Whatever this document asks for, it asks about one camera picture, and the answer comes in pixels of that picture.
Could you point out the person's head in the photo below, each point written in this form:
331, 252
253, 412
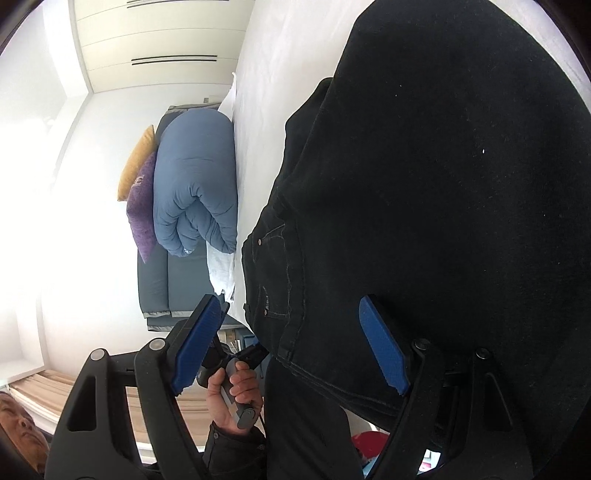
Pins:
21, 429

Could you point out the yellow pillow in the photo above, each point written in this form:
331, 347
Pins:
136, 161

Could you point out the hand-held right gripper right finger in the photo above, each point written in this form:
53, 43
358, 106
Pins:
383, 350

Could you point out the blue folded duvet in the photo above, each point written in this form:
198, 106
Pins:
194, 184

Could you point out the grey headboard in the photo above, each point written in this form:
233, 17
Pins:
154, 290

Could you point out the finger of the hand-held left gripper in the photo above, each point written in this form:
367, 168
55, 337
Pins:
254, 356

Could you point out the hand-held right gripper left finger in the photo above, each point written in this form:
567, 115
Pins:
198, 346

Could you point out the purple pillow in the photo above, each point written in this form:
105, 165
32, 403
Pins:
143, 212

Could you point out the black pants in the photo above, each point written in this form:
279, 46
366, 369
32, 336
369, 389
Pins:
438, 207

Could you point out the red round object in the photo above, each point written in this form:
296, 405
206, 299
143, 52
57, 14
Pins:
369, 445

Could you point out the white pillow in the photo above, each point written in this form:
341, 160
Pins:
221, 270

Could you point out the small grey object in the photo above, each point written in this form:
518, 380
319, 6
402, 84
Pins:
211, 98

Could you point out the person's left forearm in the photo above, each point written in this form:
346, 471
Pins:
235, 452

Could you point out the white wardrobe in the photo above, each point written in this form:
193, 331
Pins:
161, 41

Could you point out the white bed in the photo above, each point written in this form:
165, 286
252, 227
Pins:
277, 83

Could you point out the person's left hand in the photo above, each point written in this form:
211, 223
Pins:
244, 383

